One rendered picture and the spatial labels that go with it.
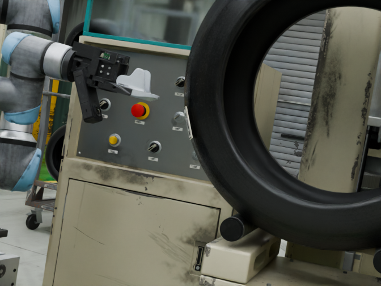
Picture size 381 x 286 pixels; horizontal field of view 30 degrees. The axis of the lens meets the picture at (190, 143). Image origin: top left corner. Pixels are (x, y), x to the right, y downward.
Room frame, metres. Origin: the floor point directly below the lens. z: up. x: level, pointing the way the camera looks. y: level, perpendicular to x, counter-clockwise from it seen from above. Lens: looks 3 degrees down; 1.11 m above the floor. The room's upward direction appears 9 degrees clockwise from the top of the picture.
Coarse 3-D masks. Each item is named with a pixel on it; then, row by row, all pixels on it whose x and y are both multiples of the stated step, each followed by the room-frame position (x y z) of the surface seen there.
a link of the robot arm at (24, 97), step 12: (0, 84) 1.53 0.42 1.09; (12, 84) 1.53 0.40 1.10; (24, 84) 1.53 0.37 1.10; (36, 84) 1.54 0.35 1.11; (0, 96) 1.52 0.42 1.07; (12, 96) 1.53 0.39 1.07; (24, 96) 1.53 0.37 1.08; (36, 96) 1.55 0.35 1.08; (0, 108) 1.54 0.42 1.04; (12, 108) 1.54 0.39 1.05; (24, 108) 1.54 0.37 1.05; (36, 108) 1.56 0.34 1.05; (12, 120) 1.55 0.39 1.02; (24, 120) 1.55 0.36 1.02; (36, 120) 1.58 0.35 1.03
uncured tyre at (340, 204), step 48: (240, 0) 1.30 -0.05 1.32; (288, 0) 1.55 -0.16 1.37; (336, 0) 1.52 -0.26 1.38; (192, 48) 1.36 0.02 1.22; (240, 48) 1.57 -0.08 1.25; (192, 96) 1.33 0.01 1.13; (240, 96) 1.57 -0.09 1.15; (192, 144) 1.35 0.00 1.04; (240, 144) 1.56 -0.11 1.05; (240, 192) 1.29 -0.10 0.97; (288, 192) 1.53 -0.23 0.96; (336, 192) 1.52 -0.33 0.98; (288, 240) 1.30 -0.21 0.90; (336, 240) 1.25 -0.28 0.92
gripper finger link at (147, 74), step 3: (147, 72) 1.49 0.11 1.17; (147, 75) 1.49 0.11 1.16; (150, 75) 1.49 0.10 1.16; (147, 78) 1.49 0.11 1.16; (150, 78) 1.49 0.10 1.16; (147, 81) 1.49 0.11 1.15; (150, 81) 1.49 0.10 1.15; (147, 84) 1.49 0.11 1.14; (147, 87) 1.49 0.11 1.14; (147, 90) 1.48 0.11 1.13; (150, 93) 1.49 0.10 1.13; (159, 96) 1.47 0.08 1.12; (156, 99) 1.47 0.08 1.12
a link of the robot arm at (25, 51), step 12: (12, 36) 1.53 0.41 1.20; (24, 36) 1.53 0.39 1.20; (12, 48) 1.52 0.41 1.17; (24, 48) 1.51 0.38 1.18; (36, 48) 1.51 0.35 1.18; (12, 60) 1.53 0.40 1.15; (24, 60) 1.52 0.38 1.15; (36, 60) 1.50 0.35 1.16; (12, 72) 1.53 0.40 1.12; (24, 72) 1.52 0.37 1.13; (36, 72) 1.53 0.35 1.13
